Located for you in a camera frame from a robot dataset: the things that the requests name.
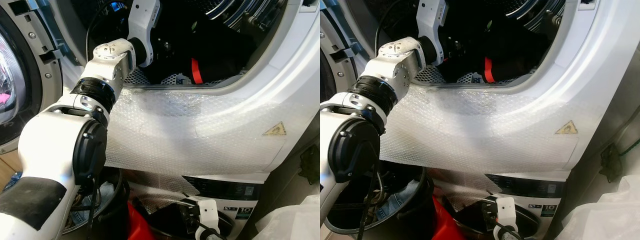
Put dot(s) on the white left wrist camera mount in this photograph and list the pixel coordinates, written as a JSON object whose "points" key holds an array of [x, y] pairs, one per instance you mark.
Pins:
{"points": [[142, 25], [432, 25]]}

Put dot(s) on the white front-load laundry machine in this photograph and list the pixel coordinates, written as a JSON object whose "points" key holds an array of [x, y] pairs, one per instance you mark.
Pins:
{"points": [[590, 75], [280, 75]]}

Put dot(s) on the blue denim jeans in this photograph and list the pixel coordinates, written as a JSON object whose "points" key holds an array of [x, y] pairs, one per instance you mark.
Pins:
{"points": [[402, 197], [102, 192]]}

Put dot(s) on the black plastic laundry bucket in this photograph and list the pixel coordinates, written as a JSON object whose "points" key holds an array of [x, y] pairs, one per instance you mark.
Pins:
{"points": [[422, 200], [122, 200]]}

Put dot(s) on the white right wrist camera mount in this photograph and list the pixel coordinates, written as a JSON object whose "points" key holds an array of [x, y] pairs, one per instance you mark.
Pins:
{"points": [[506, 210], [208, 212]]}

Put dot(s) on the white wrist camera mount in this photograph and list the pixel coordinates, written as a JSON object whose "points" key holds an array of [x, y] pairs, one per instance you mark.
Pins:
{"points": [[208, 212], [142, 25], [432, 25], [506, 210]]}

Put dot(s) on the round laundry machine door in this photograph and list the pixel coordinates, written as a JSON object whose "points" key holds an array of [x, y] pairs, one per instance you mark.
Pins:
{"points": [[340, 55], [30, 50]]}

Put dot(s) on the white plastic bag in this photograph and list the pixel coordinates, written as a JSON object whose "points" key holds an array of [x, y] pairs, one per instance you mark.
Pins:
{"points": [[605, 215], [295, 222]]}

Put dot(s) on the small clear bubble wrap piece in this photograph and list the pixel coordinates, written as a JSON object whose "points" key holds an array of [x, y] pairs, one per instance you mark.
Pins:
{"points": [[465, 190], [165, 192]]}

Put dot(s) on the yellow triangle warning sticker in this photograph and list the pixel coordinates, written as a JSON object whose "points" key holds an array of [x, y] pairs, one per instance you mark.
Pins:
{"points": [[276, 131], [567, 129]]}

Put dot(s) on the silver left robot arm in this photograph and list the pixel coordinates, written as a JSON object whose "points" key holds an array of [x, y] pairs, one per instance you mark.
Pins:
{"points": [[400, 60], [50, 145]]}

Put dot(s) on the large clear bubble wrap sheet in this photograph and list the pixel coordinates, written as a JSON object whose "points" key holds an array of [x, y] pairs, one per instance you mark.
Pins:
{"points": [[200, 135], [480, 135]]}

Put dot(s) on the black garment with red tag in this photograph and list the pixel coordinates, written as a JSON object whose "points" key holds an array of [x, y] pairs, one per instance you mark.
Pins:
{"points": [[510, 52], [215, 55]]}

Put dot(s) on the white washer with black panel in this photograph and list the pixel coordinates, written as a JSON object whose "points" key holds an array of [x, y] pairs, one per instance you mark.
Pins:
{"points": [[225, 190], [525, 187]]}

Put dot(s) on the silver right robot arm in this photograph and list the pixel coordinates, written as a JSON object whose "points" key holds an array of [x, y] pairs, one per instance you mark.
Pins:
{"points": [[210, 236], [507, 235]]}

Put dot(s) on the black metal latch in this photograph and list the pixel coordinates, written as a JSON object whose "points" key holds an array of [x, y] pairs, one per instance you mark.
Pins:
{"points": [[611, 162], [310, 165]]}

